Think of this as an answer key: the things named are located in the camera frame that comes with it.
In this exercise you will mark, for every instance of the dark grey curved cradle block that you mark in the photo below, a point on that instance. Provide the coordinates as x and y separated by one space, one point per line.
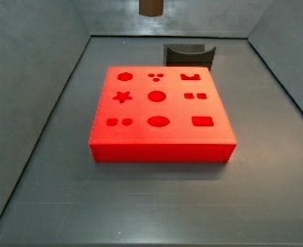
188 55

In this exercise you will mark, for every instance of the red shape sorter block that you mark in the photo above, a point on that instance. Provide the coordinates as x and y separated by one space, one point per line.
161 114

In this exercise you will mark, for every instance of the brown hexagon peg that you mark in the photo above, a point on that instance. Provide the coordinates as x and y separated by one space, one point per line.
150 7

